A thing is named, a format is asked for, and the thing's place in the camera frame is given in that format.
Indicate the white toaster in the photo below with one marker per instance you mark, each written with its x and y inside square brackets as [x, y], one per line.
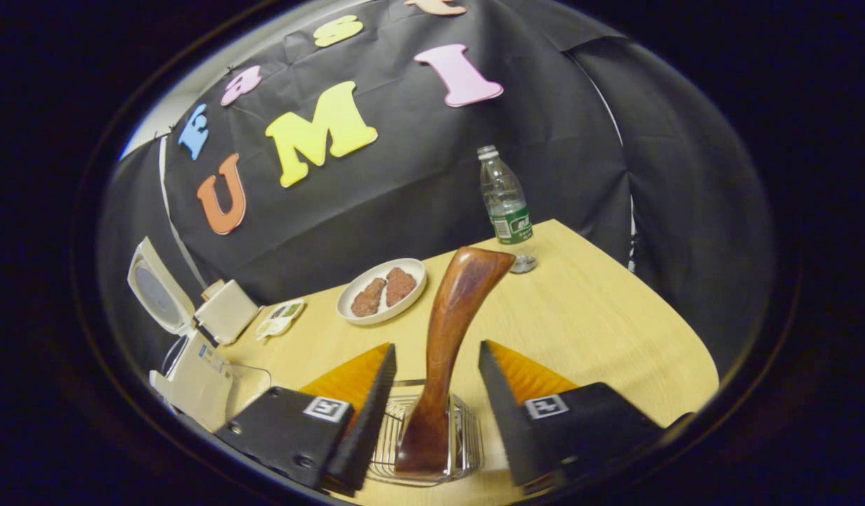
[228, 313]

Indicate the clear plastic water bottle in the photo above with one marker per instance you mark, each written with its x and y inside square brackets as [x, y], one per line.
[509, 211]

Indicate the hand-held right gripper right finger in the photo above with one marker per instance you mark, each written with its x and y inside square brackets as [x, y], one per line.
[506, 422]

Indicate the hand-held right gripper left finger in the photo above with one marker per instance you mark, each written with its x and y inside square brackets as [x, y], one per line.
[369, 422]

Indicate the brown meat piece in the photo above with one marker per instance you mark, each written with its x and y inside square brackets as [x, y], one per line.
[369, 299]
[400, 284]

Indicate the white round plate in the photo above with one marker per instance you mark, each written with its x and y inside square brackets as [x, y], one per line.
[355, 288]

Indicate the white divided grain dish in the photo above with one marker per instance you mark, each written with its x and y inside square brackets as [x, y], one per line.
[281, 318]

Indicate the brown wooden spoon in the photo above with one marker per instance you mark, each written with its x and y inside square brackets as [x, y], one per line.
[446, 337]

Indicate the white rice cooker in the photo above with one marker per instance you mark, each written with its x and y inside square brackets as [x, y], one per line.
[193, 383]

